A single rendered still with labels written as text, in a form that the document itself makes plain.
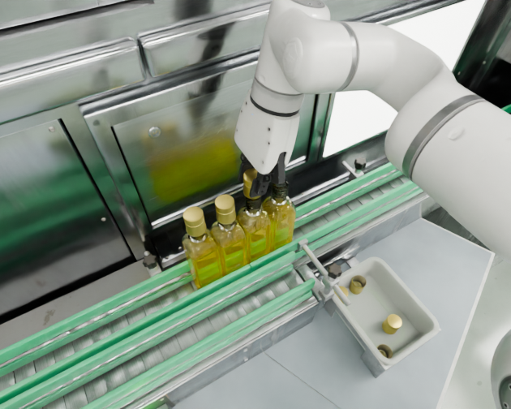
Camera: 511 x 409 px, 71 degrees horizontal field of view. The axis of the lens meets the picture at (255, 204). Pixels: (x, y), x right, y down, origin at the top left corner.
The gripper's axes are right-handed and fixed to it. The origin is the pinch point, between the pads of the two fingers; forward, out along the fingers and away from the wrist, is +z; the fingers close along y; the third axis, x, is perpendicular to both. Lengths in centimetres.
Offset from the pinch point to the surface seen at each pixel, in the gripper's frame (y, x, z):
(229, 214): 2.1, -4.9, 5.4
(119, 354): 6.6, -25.9, 33.1
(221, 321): 8.8, -5.1, 32.7
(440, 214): -5, 110, 53
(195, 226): 1.8, -10.8, 6.6
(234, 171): -12.7, 5.0, 10.4
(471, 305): 32, 56, 31
